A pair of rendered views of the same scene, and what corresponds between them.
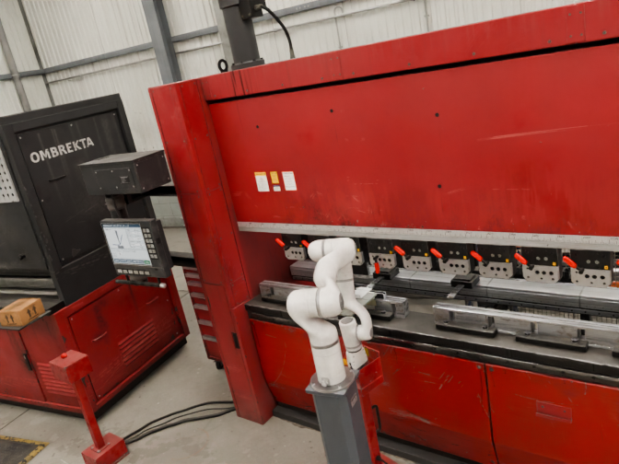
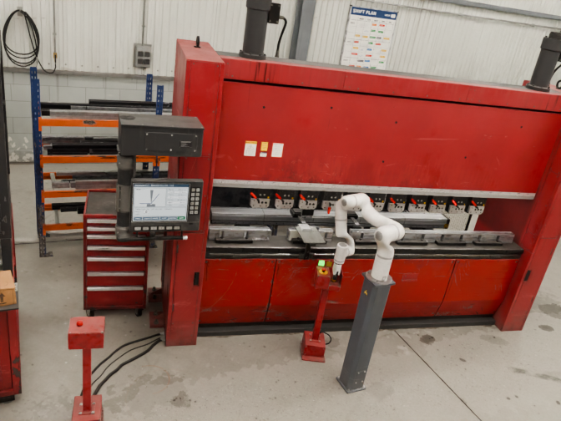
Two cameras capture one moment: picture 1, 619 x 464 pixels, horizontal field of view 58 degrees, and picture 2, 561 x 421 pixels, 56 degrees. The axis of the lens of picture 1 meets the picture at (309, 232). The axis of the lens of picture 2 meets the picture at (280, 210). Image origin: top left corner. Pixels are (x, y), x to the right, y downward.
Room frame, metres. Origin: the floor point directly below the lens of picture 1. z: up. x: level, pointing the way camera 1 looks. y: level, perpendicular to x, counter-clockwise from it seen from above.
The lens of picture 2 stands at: (0.96, 3.29, 2.90)
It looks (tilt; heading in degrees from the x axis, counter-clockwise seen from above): 24 degrees down; 302
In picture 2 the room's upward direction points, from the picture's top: 9 degrees clockwise
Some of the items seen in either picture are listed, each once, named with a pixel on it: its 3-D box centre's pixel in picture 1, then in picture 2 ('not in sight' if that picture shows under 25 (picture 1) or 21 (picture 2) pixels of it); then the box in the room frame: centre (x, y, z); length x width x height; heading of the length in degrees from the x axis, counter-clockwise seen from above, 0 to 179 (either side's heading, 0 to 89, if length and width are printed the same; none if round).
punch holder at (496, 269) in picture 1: (496, 258); (395, 200); (2.37, -0.83, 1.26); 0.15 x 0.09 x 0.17; 50
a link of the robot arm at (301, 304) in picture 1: (311, 316); (385, 241); (2.06, 0.06, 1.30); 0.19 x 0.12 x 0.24; 72
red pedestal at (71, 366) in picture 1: (87, 409); (87, 373); (3.19, 1.65, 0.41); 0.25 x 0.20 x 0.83; 140
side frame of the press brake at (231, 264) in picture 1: (253, 245); (186, 196); (3.63, 0.39, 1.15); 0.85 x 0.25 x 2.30; 140
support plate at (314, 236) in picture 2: (350, 303); (310, 235); (2.75, -0.14, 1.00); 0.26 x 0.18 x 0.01; 140
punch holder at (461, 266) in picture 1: (456, 255); (374, 200); (2.50, -0.68, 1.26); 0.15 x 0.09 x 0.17; 50
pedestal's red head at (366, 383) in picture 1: (356, 367); (328, 275); (2.50, -0.10, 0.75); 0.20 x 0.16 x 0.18; 36
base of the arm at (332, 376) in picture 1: (328, 361); (381, 266); (2.05, 0.03, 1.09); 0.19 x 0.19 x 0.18
